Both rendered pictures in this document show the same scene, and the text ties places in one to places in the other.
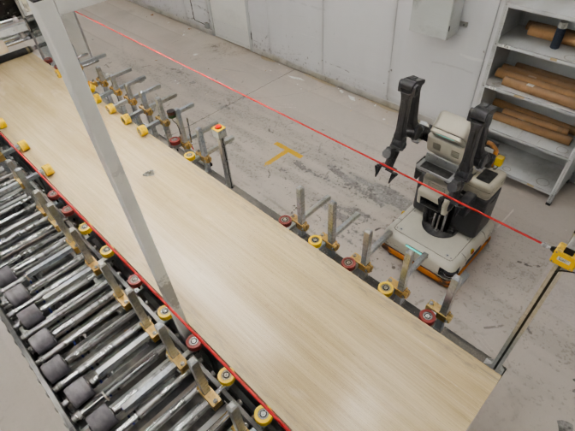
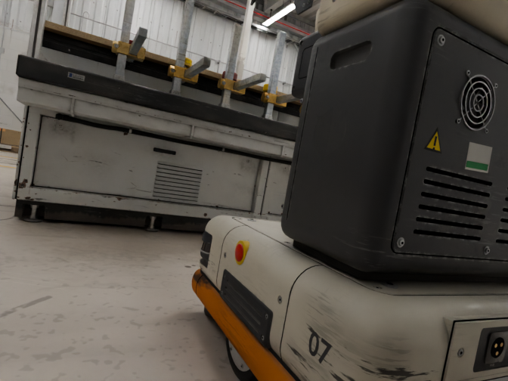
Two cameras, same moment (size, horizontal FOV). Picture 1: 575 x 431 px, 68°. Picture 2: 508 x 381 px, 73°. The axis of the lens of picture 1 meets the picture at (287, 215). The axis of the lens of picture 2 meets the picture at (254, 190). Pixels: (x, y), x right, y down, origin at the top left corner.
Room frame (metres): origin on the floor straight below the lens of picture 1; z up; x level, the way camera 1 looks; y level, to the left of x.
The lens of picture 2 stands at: (2.20, -2.05, 0.41)
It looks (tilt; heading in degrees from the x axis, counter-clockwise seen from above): 3 degrees down; 105
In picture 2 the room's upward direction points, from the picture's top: 10 degrees clockwise
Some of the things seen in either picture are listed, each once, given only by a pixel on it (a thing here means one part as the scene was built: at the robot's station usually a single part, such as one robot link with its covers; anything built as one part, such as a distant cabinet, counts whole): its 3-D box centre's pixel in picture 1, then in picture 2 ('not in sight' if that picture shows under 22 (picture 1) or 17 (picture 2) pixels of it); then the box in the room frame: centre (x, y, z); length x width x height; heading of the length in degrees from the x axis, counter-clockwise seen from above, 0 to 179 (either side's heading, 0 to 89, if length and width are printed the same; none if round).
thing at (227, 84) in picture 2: (361, 262); (231, 86); (1.54, -0.41, 0.82); 0.14 x 0.06 x 0.05; 42
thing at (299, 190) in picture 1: (301, 215); not in sight; (1.89, -0.09, 0.89); 0.04 x 0.04 x 0.48; 42
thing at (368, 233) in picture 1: (365, 258); (229, 72); (1.52, -0.42, 0.88); 0.04 x 0.04 x 0.48; 42
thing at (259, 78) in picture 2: (369, 252); (242, 85); (1.61, -0.46, 0.81); 0.43 x 0.03 x 0.04; 132
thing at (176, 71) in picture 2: (397, 288); (183, 74); (1.35, -0.57, 0.81); 0.14 x 0.06 x 0.05; 42
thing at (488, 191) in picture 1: (454, 190); (431, 116); (2.33, -1.26, 0.59); 0.55 x 0.34 x 0.83; 42
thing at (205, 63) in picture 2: (404, 276); (191, 72); (1.43, -0.63, 0.80); 0.43 x 0.03 x 0.04; 132
